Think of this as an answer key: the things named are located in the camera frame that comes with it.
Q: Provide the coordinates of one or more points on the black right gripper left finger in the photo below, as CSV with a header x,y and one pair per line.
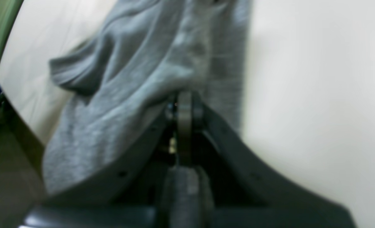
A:
x,y
107,199

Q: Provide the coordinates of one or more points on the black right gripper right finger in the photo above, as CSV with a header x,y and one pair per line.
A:
x,y
248,193

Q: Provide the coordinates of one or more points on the grey t-shirt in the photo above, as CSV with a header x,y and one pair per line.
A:
x,y
144,51

